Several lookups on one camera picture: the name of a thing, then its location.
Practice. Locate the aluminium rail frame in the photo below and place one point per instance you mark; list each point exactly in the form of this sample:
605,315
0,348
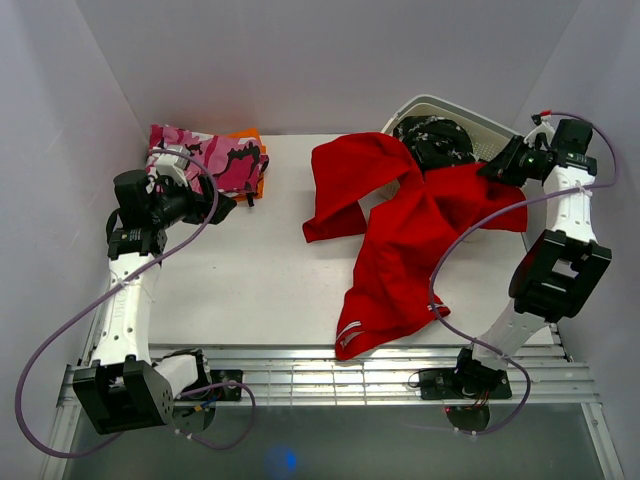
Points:
308,416

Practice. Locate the pink camouflage folded trousers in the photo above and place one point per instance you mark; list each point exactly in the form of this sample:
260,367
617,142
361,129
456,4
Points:
235,163

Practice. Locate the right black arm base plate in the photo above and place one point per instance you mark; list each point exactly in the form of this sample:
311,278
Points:
449,383

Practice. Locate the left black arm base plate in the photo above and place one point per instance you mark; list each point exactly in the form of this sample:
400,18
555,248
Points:
196,392

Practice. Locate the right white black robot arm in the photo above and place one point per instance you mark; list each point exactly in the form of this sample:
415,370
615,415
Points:
562,267

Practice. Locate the orange folded trousers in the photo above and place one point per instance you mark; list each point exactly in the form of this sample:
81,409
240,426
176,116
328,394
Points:
253,133

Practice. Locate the red trousers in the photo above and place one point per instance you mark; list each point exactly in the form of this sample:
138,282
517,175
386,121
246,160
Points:
368,184

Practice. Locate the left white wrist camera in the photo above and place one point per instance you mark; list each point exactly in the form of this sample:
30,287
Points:
172,162

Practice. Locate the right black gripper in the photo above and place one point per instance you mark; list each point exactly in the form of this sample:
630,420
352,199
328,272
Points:
502,168

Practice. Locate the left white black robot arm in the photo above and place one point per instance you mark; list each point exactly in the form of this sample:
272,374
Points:
123,389

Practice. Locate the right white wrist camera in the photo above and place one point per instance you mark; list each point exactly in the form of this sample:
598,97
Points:
540,136

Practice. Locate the cream perforated plastic basket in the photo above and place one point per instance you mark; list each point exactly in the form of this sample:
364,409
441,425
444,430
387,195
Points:
488,137

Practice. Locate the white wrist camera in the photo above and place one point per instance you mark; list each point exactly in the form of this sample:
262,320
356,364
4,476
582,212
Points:
540,136
172,162

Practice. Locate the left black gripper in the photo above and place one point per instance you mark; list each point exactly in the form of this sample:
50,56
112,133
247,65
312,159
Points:
201,205

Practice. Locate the black white floral trousers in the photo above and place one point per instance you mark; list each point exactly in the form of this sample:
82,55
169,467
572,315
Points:
435,142

